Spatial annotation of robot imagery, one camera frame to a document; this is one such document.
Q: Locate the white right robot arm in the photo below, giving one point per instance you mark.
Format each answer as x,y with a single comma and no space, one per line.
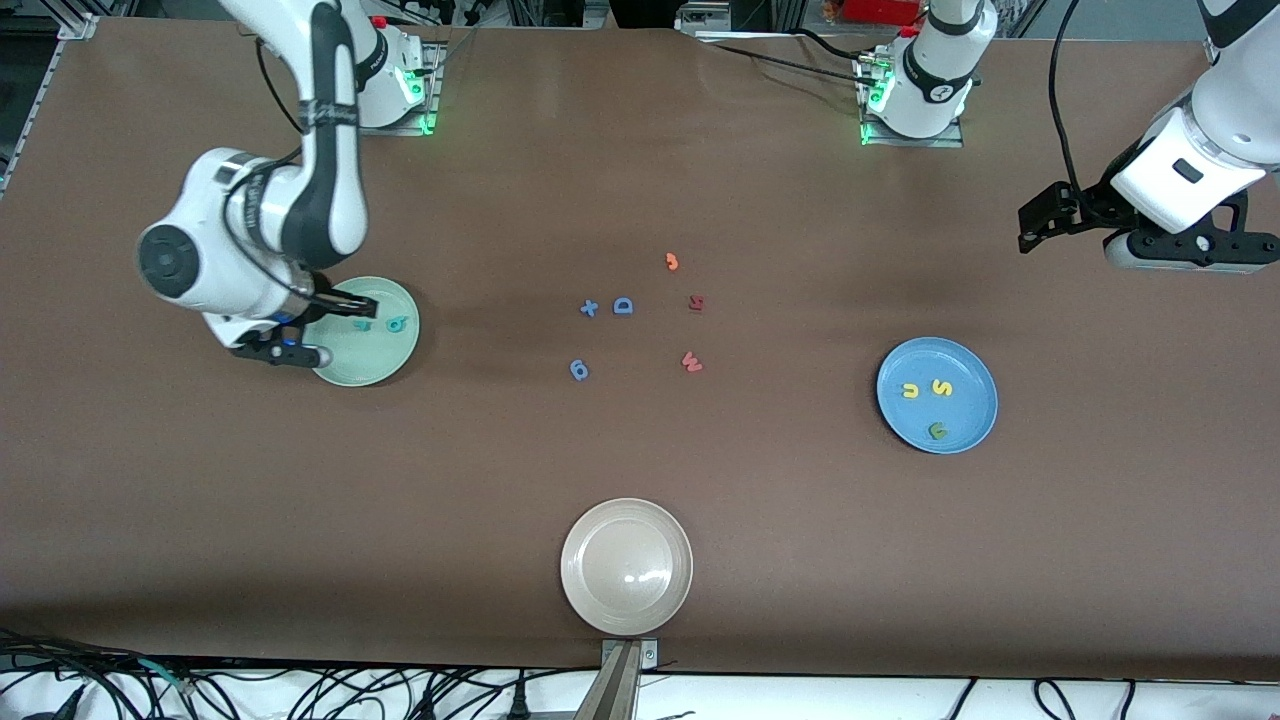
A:
210,200

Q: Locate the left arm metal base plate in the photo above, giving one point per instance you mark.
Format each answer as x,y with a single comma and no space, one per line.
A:
950,140

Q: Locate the pink letter w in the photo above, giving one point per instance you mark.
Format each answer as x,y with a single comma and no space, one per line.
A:
691,362

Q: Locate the blue plate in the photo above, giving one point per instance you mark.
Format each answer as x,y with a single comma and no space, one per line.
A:
960,415

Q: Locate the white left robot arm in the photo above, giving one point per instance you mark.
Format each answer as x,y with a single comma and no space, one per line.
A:
1230,120

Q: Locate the blue letter g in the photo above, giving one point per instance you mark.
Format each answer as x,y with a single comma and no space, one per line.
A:
579,371

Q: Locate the beige plate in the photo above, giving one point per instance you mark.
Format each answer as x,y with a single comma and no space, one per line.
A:
626,567

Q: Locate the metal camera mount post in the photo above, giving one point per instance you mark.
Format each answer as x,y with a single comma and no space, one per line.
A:
620,680

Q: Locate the blue letter D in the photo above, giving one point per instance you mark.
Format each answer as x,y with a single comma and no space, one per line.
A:
617,306

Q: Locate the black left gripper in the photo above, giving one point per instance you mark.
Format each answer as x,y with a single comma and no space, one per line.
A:
1092,201

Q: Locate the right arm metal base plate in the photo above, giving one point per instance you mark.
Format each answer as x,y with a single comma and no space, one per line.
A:
432,100

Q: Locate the red box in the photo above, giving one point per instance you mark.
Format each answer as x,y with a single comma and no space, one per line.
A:
880,10

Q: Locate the person in dark clothing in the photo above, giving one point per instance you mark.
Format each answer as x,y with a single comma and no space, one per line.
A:
645,10

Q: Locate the pale green plate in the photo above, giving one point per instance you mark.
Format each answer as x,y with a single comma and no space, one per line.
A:
390,360

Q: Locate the aluminium frame corner bracket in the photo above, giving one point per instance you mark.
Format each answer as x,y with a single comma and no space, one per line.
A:
80,25

